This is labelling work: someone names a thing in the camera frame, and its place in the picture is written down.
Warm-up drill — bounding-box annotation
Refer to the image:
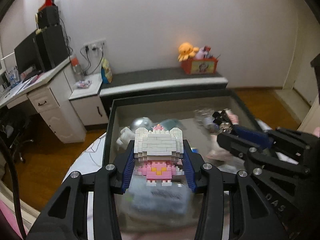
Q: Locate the white pink brick figure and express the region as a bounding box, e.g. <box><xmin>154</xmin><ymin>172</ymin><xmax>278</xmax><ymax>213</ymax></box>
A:
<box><xmin>133</xmin><ymin>124</ymin><xmax>184</xmax><ymax>186</ymax></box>

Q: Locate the teal egg-shaped case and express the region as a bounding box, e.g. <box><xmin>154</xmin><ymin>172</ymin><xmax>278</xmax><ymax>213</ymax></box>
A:
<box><xmin>159</xmin><ymin>119</ymin><xmax>186</xmax><ymax>131</ymax></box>

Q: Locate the black hair clip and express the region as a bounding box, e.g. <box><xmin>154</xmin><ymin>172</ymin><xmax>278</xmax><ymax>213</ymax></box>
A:
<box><xmin>212</xmin><ymin>110</ymin><xmax>233</xmax><ymax>133</ymax></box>

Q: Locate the striped white tablecloth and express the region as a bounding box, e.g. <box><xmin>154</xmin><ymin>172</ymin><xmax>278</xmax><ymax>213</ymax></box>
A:
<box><xmin>62</xmin><ymin>119</ymin><xmax>301</xmax><ymax>240</ymax></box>

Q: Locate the pink green-rimmed storage box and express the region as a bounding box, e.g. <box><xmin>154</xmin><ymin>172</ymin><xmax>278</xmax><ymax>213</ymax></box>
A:
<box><xmin>104</xmin><ymin>89</ymin><xmax>260</xmax><ymax>239</ymax></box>

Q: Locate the teal white paper packet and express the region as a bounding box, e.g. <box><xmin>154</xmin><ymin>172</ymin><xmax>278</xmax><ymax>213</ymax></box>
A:
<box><xmin>128</xmin><ymin>183</ymin><xmax>191</xmax><ymax>215</ymax></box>

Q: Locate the red toy box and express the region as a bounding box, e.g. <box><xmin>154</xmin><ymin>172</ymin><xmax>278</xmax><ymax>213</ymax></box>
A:
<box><xmin>181</xmin><ymin>57</ymin><xmax>218</xmax><ymax>75</ymax></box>

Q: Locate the white seashell ornament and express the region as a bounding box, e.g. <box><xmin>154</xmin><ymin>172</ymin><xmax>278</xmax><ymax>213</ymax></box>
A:
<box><xmin>116</xmin><ymin>127</ymin><xmax>135</xmax><ymax>149</ymax></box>

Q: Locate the purple plush toy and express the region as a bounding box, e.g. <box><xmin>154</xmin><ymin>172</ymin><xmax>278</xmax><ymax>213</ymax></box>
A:
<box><xmin>194</xmin><ymin>47</ymin><xmax>207</xmax><ymax>60</ymax></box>

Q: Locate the black office chair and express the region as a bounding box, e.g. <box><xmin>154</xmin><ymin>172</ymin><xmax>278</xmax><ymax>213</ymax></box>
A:
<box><xmin>1</xmin><ymin>109</ymin><xmax>34</xmax><ymax>163</ymax></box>

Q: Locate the orange octopus plush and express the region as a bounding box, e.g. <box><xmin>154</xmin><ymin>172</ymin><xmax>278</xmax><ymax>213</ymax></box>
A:
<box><xmin>178</xmin><ymin>42</ymin><xmax>199</xmax><ymax>62</ymax></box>

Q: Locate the white side cabinet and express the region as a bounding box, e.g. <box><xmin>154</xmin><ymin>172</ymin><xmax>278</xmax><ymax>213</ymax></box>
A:
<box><xmin>69</xmin><ymin>74</ymin><xmax>108</xmax><ymax>126</ymax></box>

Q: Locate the white desk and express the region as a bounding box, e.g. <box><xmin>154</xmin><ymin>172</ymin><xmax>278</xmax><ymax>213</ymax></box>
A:
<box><xmin>1</xmin><ymin>59</ymin><xmax>86</xmax><ymax>144</ymax></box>

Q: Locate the candy packet on cabinet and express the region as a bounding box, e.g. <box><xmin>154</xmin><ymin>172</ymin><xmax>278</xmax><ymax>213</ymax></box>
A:
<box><xmin>75</xmin><ymin>80</ymin><xmax>92</xmax><ymax>89</ymax></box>

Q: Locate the low black-top bench cabinet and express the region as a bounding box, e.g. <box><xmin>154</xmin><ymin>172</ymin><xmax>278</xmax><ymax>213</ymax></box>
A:
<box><xmin>99</xmin><ymin>67</ymin><xmax>228</xmax><ymax>97</ymax></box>

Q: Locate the orange-lid bottle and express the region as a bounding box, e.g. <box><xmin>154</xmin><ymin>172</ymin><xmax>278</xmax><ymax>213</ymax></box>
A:
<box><xmin>71</xmin><ymin>56</ymin><xmax>84</xmax><ymax>81</ymax></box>

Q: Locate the blue box on desk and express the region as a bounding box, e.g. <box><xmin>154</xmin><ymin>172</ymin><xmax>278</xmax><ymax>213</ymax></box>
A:
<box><xmin>7</xmin><ymin>66</ymin><xmax>20</xmax><ymax>87</ymax></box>

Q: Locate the blue yellow snack bag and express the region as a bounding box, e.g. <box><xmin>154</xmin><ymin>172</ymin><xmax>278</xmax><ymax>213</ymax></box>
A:
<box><xmin>101</xmin><ymin>58</ymin><xmax>113</xmax><ymax>84</ymax></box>

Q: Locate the black computer monitor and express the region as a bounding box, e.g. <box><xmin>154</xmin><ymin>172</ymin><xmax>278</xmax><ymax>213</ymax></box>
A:
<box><xmin>14</xmin><ymin>31</ymin><xmax>42</xmax><ymax>74</ymax></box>

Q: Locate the black computer tower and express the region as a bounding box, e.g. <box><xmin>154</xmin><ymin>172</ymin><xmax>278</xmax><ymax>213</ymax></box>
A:
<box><xmin>35</xmin><ymin>25</ymin><xmax>69</xmax><ymax>72</ymax></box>

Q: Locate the black box on tower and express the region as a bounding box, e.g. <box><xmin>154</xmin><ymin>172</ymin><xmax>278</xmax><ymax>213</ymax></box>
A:
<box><xmin>37</xmin><ymin>5</ymin><xmax>60</xmax><ymax>29</ymax></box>

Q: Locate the black cable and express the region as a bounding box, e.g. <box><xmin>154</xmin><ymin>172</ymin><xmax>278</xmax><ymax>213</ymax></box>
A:
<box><xmin>0</xmin><ymin>137</ymin><xmax>27</xmax><ymax>240</ymax></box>

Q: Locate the white wall power strip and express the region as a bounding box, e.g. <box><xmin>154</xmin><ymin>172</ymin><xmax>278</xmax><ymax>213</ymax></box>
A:
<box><xmin>83</xmin><ymin>38</ymin><xmax>106</xmax><ymax>50</ymax></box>

